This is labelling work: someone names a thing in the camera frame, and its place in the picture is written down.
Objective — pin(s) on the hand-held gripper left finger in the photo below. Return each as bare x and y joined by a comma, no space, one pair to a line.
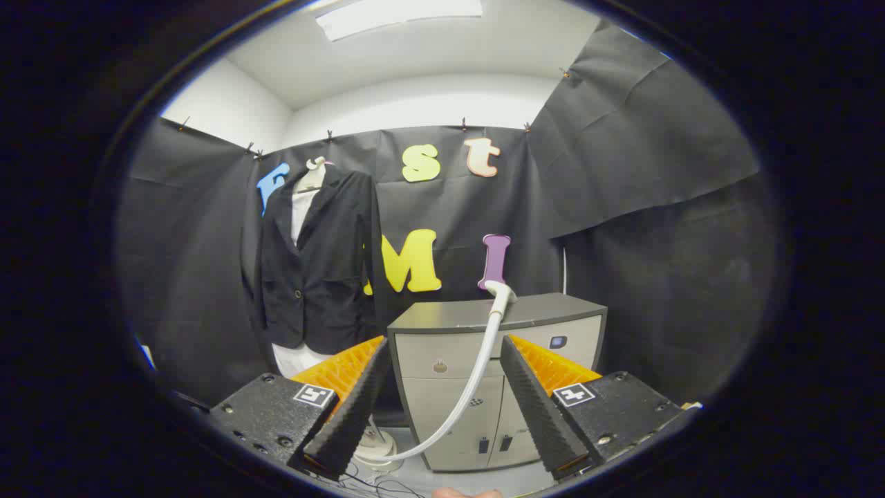
352,415

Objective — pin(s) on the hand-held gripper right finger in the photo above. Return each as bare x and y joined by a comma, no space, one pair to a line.
539,415

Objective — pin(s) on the white garment steamer base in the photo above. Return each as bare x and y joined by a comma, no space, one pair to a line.
382,444

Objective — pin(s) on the black suit jacket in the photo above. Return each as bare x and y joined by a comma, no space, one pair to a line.
325,263

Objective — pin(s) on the white shirt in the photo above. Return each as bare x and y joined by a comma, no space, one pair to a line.
301,214

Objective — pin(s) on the white clothes hanger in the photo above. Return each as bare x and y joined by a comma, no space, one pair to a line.
312,178

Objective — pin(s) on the grey cabinet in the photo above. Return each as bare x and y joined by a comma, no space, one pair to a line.
432,398

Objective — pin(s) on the black backdrop cloth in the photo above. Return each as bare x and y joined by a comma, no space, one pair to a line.
622,173

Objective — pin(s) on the ceiling light panel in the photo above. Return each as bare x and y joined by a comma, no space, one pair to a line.
394,17

